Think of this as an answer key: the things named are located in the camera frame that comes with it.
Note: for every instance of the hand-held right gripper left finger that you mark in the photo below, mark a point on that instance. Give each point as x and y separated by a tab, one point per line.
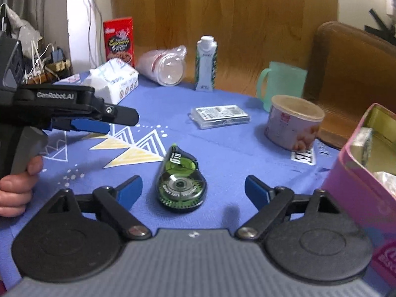
130	190

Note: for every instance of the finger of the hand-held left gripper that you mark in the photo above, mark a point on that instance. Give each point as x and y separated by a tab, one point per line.
89	126
120	116

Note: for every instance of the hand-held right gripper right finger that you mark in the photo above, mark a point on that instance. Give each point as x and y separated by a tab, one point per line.
256	190

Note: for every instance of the black green correction tape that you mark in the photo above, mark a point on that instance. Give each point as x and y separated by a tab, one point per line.
181	185

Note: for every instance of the pink tin box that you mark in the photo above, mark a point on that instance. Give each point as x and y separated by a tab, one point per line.
355	198

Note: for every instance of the person's left hand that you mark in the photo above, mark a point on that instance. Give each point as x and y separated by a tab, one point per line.
15	191

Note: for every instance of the white tissue pack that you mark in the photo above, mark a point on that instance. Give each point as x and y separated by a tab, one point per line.
108	80

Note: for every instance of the blue printed tablecloth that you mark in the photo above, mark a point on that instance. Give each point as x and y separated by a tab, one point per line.
222	154

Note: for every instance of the bagged clear plastic cups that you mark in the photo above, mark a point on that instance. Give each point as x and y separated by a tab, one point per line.
164	68

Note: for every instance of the pale paper cup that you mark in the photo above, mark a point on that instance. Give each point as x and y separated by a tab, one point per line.
290	126

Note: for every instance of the red snack box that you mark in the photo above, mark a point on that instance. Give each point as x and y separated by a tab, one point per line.
119	43

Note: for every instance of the clear plastic card case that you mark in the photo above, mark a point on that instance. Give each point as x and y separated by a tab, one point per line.
219	116

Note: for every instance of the white drink carton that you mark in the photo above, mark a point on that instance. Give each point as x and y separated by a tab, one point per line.
205	65

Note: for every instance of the green plastic mug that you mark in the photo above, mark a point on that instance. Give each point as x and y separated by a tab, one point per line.
284	82

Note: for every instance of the white blue packet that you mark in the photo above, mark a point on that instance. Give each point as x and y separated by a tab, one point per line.
362	145

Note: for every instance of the brown chair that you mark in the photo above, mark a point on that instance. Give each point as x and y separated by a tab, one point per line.
346	77

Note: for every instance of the brown cardboard sheet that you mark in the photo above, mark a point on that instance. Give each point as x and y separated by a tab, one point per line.
232	21

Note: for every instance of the black tape cross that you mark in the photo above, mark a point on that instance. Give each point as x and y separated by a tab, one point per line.
382	26

